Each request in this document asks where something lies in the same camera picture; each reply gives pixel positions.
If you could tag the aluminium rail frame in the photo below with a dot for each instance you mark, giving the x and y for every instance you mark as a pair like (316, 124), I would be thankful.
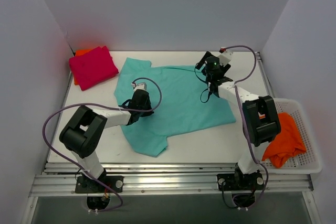
(58, 179)

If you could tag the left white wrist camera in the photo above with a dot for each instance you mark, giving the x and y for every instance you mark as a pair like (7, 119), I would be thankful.
(139, 86)

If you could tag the folded magenta t shirt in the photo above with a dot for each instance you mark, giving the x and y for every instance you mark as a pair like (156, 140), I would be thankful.
(93, 67)

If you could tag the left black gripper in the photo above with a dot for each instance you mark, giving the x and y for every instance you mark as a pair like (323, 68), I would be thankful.
(143, 103)

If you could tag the white plastic basket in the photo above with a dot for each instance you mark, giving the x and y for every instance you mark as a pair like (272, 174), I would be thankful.
(308, 163)

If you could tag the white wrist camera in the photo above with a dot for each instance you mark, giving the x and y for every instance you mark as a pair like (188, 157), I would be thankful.
(139, 86)
(225, 56)

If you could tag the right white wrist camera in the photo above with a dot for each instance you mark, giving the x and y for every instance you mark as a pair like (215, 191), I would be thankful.
(225, 56)

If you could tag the orange t shirt in basket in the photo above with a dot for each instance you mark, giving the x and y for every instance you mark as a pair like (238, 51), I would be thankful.
(287, 144)

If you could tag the teal t shirt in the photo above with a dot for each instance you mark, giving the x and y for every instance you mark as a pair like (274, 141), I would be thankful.
(177, 93)

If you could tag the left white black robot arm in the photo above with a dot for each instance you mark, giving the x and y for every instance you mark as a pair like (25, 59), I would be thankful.
(82, 133)

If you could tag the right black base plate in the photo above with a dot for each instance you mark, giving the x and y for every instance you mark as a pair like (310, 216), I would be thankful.
(234, 182)

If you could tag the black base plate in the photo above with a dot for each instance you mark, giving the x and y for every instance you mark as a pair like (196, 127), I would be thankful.
(234, 182)
(85, 185)

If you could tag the folded orange t shirt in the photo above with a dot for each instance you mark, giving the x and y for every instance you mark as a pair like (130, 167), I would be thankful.
(78, 53)

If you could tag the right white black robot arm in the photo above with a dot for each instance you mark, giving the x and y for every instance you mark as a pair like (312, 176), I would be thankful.
(258, 114)

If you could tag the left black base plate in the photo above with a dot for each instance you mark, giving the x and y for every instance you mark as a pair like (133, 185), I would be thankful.
(85, 185)

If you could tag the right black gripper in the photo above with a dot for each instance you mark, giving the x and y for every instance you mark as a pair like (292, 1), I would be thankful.
(200, 63)

